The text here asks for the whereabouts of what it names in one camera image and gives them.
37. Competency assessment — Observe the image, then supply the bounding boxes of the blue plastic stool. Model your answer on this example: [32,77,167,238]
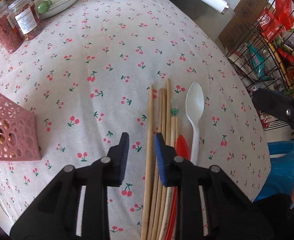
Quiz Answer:
[254,140,294,201]

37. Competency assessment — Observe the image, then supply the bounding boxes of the black wire storage rack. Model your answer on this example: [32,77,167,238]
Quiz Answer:
[224,0,294,140]

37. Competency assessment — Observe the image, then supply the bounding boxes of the labelled glass spice jar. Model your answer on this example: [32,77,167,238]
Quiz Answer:
[8,0,42,41]

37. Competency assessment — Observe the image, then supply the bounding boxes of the long light wooden chopstick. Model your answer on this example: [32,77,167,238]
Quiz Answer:
[140,86,153,240]

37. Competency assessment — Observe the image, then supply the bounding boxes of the cherry print tablecloth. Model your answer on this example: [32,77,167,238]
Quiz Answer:
[0,0,270,239]

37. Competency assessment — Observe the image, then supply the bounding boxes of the white plastic spoon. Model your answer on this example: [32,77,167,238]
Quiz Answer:
[185,82,204,165]

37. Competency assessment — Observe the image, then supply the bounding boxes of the disposable chopsticks pair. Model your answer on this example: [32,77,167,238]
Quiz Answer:
[159,108,179,239]

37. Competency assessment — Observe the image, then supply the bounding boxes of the pink perforated utensil basket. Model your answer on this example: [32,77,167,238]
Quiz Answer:
[0,93,41,163]

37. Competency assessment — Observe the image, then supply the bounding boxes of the cardboard box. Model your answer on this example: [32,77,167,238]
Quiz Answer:
[218,0,268,50]

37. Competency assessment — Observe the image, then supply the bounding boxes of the red plastic spoon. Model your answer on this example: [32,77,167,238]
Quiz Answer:
[165,134,190,240]

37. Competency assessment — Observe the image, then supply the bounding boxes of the bundle wooden chopstick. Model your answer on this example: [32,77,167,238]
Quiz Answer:
[158,79,171,239]

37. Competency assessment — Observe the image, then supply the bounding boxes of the red snack bag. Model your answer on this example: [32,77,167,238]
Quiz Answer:
[257,8,284,42]

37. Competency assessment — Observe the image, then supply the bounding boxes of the teal snack bag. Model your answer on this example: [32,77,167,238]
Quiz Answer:
[247,42,267,80]

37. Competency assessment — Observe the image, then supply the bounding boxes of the glass jar red grains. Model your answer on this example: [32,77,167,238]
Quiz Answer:
[0,0,24,54]

